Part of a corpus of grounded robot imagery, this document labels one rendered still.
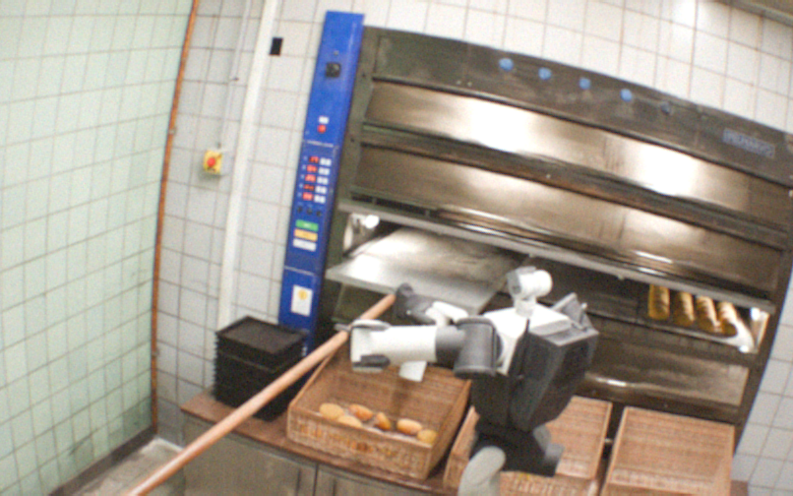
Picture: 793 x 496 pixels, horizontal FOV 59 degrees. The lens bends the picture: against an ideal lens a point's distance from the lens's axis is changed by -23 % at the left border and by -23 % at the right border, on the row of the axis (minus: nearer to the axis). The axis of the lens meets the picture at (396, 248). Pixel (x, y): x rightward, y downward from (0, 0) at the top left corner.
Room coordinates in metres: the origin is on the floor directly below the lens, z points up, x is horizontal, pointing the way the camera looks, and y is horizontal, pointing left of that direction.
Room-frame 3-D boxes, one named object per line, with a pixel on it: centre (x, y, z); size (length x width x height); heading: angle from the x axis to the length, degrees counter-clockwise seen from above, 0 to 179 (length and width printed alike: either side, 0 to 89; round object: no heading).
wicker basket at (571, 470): (2.81, -0.62, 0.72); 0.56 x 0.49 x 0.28; 77
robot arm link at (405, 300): (2.79, -0.08, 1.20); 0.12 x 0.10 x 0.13; 39
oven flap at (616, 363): (3.07, -0.67, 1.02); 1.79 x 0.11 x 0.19; 75
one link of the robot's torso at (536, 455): (2.21, -0.45, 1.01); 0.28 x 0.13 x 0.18; 74
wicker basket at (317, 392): (2.97, -0.04, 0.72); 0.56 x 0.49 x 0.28; 74
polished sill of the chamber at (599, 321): (3.09, -0.68, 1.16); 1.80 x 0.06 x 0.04; 75
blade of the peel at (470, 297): (3.11, -0.09, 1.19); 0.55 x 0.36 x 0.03; 74
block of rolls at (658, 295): (3.34, -1.35, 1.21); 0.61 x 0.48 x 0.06; 165
